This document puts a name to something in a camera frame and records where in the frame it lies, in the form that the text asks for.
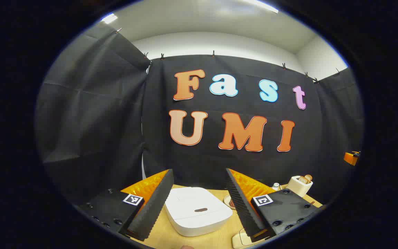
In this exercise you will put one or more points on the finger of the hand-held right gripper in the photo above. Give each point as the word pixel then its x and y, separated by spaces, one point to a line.
pixel 351 158

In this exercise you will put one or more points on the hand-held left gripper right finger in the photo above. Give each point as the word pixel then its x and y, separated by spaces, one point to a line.
pixel 242 207

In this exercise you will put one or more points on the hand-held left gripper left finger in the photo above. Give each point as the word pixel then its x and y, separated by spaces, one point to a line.
pixel 154 207

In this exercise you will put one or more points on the white rice cooker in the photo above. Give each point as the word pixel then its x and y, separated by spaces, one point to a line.
pixel 192 200

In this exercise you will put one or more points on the red meat piece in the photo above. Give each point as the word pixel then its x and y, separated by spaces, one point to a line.
pixel 232 204

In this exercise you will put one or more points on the round white plate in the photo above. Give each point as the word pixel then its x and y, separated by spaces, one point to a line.
pixel 227 200

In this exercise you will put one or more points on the white milk bottle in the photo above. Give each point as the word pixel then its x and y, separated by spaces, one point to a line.
pixel 275 187

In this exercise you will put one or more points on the toast bread slice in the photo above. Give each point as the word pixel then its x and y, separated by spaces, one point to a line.
pixel 303 179
pixel 309 178

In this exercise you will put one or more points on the cream toaster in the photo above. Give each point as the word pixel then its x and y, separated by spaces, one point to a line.
pixel 297 188

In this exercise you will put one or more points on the black backdrop cloth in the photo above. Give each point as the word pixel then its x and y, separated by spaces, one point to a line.
pixel 116 121

